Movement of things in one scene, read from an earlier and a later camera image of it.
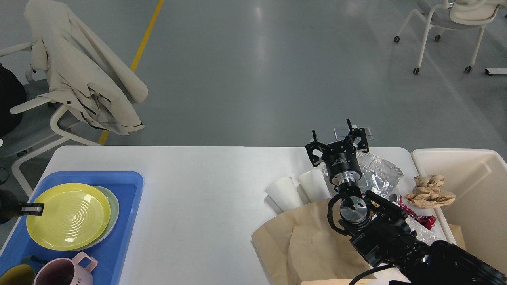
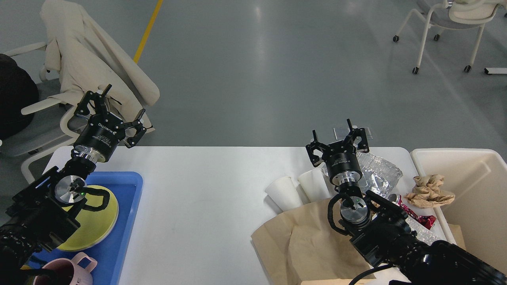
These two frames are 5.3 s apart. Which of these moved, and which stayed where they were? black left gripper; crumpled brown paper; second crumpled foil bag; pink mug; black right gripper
Moved: black left gripper
Stayed: pink mug; crumpled brown paper; second crumpled foil bag; black right gripper
